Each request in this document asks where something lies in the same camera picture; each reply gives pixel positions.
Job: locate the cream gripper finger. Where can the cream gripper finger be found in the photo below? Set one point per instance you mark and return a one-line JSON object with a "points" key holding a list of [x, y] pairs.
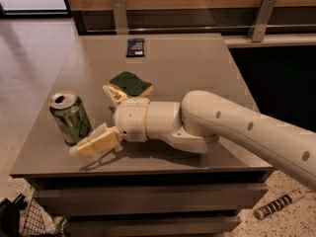
{"points": [[117, 96], [100, 139]]}

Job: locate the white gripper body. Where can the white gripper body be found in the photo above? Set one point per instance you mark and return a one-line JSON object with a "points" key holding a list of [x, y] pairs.
{"points": [[130, 119]]}

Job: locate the green soda can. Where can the green soda can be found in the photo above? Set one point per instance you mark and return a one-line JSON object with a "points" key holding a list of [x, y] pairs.
{"points": [[70, 115]]}

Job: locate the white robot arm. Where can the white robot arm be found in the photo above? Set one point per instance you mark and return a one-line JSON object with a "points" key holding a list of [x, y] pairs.
{"points": [[196, 124]]}

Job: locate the grey drawer cabinet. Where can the grey drawer cabinet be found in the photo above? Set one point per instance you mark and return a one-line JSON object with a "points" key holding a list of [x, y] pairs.
{"points": [[174, 65]]}

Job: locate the green yellow sponge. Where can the green yellow sponge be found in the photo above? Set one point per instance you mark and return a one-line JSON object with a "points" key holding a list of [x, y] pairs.
{"points": [[131, 84]]}

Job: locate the dark blue snack packet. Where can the dark blue snack packet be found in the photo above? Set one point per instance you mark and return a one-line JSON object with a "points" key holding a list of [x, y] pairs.
{"points": [[135, 47]]}

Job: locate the upper grey drawer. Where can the upper grey drawer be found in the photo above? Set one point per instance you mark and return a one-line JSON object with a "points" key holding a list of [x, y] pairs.
{"points": [[156, 199]]}

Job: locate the grey drawer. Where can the grey drawer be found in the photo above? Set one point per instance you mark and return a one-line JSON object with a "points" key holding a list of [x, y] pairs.
{"points": [[156, 199], [164, 227]]}

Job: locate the lower grey drawer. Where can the lower grey drawer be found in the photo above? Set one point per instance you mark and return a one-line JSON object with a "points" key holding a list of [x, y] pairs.
{"points": [[164, 227]]}

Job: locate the white power strip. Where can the white power strip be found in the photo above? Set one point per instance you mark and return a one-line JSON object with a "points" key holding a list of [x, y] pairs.
{"points": [[279, 204]]}

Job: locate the metal rail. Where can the metal rail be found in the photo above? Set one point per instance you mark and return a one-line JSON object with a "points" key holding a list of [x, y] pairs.
{"points": [[235, 30]]}

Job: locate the left metal bracket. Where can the left metal bracket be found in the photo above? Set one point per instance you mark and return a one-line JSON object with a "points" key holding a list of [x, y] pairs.
{"points": [[120, 16]]}

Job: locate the metal bracket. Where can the metal bracket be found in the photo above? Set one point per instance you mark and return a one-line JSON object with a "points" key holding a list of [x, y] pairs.
{"points": [[258, 29], [120, 16]]}

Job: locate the black wire basket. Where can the black wire basket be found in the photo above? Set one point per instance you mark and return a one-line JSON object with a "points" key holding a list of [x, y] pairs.
{"points": [[33, 223]]}

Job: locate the right metal bracket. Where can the right metal bracket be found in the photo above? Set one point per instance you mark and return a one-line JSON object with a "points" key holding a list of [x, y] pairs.
{"points": [[258, 29]]}

